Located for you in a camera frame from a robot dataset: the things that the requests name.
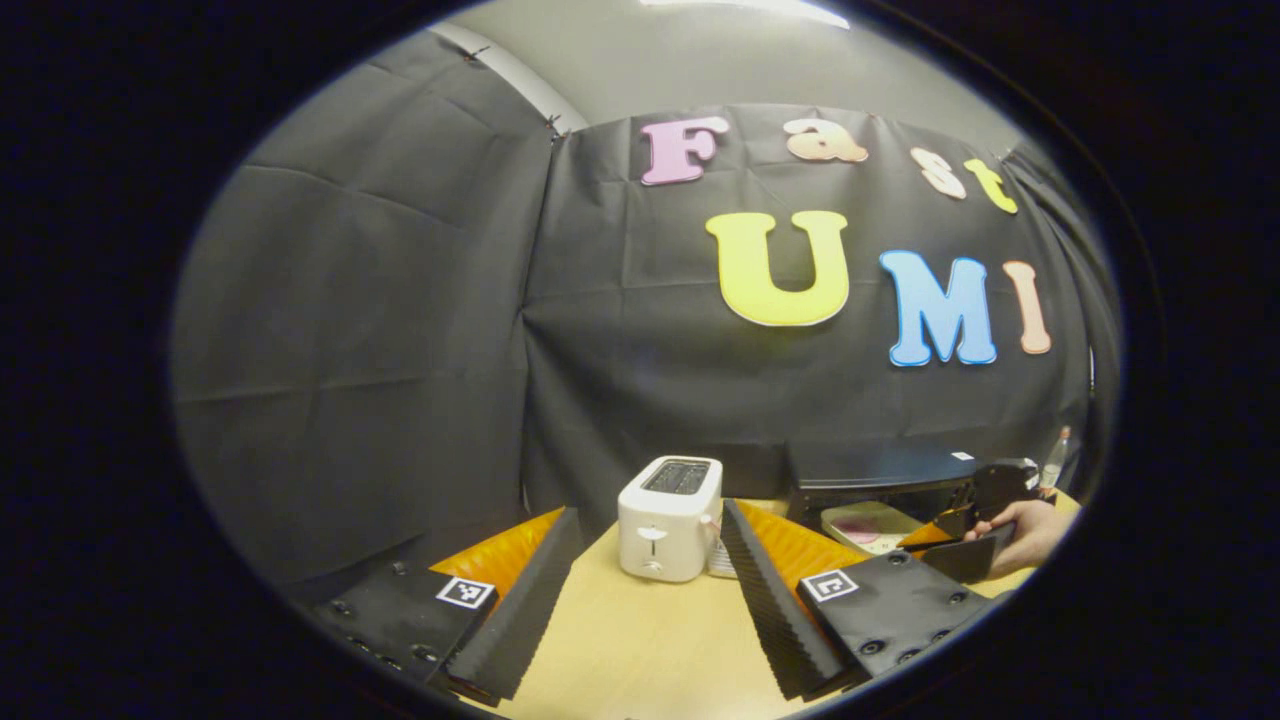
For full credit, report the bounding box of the white toaster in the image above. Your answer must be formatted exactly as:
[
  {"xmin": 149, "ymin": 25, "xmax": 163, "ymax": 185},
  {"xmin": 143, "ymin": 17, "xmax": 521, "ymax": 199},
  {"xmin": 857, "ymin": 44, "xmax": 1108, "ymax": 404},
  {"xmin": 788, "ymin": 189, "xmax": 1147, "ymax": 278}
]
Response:
[{"xmin": 617, "ymin": 455, "xmax": 724, "ymax": 584}]

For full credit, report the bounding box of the black backdrop cloth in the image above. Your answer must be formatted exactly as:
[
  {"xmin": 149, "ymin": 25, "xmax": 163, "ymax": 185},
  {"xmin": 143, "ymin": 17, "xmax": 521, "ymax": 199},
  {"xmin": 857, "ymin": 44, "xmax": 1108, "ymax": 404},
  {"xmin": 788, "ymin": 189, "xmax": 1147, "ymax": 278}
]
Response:
[{"xmin": 170, "ymin": 30, "xmax": 1121, "ymax": 591}]

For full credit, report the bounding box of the black electric oven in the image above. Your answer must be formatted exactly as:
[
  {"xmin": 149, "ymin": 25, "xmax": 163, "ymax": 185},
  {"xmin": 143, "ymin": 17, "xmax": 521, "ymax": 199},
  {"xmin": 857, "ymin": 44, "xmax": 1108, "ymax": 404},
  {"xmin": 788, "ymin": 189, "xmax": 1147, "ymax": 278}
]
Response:
[{"xmin": 785, "ymin": 445, "xmax": 1001, "ymax": 557}]

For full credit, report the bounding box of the clear plastic water bottle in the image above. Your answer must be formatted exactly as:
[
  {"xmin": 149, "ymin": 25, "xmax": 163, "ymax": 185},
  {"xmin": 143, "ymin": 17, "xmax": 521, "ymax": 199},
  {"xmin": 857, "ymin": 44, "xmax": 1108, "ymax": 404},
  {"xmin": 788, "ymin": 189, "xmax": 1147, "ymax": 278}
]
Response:
[{"xmin": 1040, "ymin": 425, "xmax": 1072, "ymax": 492}]

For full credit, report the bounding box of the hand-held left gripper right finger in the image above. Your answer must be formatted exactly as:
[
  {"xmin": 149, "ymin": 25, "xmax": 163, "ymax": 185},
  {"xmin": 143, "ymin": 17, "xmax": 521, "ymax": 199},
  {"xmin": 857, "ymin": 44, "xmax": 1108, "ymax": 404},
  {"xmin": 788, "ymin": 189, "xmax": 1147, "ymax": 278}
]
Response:
[{"xmin": 719, "ymin": 498, "xmax": 997, "ymax": 702}]

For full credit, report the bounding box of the cream square food plate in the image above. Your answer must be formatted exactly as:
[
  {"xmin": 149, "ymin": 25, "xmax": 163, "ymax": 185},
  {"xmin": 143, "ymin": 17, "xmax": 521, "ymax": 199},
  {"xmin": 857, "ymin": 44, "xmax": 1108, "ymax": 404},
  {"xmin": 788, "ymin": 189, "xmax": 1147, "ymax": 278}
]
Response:
[{"xmin": 820, "ymin": 500, "xmax": 927, "ymax": 557}]

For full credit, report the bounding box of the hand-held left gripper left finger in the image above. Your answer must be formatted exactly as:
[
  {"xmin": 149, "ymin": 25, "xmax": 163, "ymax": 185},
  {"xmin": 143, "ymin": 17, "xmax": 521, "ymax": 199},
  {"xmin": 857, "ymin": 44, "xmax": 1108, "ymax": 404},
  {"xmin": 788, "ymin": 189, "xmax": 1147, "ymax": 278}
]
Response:
[{"xmin": 310, "ymin": 507, "xmax": 585, "ymax": 703}]

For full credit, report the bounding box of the large ceiling light panel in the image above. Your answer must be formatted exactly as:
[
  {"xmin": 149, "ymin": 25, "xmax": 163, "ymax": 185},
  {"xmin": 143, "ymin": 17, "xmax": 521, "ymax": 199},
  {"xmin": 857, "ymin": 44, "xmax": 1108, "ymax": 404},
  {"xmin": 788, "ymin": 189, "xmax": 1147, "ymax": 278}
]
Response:
[{"xmin": 640, "ymin": 0, "xmax": 851, "ymax": 29}]

